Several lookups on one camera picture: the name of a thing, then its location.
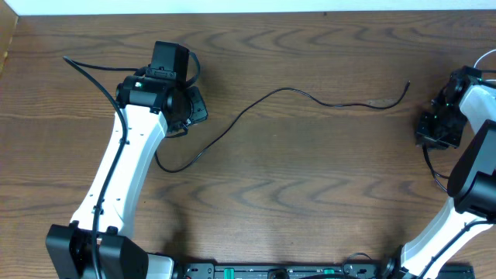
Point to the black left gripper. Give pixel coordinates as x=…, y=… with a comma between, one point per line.
x=198, y=107

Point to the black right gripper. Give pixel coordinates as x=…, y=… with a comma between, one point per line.
x=435, y=132

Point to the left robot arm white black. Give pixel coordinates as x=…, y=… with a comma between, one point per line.
x=155, y=102

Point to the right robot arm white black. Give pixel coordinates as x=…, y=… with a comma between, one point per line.
x=466, y=99

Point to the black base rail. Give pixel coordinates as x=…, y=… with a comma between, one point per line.
x=290, y=271

